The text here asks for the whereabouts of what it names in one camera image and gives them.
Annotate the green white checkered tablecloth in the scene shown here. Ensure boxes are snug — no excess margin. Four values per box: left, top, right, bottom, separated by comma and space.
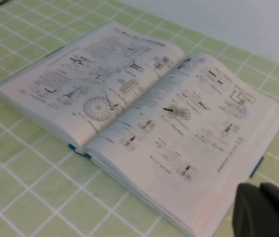
0, 0, 279, 237

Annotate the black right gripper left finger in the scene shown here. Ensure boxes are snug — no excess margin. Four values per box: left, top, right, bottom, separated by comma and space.
232, 182, 266, 237

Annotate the hardcover technical book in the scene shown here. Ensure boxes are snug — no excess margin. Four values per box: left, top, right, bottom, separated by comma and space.
0, 22, 279, 237

